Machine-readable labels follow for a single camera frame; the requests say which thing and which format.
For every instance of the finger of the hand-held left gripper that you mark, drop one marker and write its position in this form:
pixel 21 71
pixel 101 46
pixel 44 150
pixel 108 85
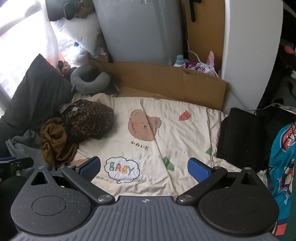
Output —
pixel 18 165

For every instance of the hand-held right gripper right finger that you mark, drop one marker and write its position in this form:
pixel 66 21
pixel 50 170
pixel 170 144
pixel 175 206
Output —
pixel 196 166

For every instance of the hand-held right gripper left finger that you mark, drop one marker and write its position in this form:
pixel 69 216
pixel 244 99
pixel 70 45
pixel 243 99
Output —
pixel 91 165

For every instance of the leopard print garment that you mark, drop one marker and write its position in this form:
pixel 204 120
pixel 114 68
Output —
pixel 92 120

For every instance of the folded black clothes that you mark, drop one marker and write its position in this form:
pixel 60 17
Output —
pixel 242 134

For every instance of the grey cloth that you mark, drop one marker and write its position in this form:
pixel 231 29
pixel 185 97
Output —
pixel 20 148

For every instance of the brown garment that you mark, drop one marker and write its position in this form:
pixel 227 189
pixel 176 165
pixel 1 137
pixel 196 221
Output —
pixel 55 143

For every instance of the cream bear print blanket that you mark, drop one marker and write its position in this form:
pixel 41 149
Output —
pixel 161 139

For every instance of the floral patterned cloth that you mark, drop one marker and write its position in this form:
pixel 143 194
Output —
pixel 69 108

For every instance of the dark grey pillow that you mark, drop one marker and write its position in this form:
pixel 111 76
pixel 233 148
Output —
pixel 34 92

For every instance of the grey neck pillow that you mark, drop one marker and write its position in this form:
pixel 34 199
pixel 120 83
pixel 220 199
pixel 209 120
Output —
pixel 78 83

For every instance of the teal printed cloth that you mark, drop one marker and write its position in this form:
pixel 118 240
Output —
pixel 282 173

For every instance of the flattened cardboard sheet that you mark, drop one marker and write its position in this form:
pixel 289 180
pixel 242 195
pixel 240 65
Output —
pixel 161 78

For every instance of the purple and white bag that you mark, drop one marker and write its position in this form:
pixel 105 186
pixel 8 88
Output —
pixel 198 67

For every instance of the small brown plush toy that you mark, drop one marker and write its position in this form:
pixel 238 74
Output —
pixel 63 67

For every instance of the pale blue detergent bottle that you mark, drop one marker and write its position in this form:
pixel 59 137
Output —
pixel 180 60

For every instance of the person's green clothing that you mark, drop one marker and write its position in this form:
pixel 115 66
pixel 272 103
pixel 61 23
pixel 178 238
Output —
pixel 291 220

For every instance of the clear plastic wrap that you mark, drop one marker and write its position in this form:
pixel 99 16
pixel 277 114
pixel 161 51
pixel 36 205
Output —
pixel 74 53

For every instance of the sheer white curtain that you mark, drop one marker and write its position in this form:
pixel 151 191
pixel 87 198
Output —
pixel 50 46

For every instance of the white cabinet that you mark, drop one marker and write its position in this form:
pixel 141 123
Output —
pixel 249 46

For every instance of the upright cardboard board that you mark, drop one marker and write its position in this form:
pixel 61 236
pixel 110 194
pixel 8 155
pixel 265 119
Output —
pixel 205 34

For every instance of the white pillow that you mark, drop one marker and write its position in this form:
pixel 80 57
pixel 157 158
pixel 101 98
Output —
pixel 78 32

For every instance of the grey appliance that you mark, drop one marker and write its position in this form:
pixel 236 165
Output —
pixel 138 30

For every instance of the dark cushion with white piping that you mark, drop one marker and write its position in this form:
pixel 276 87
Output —
pixel 57 9

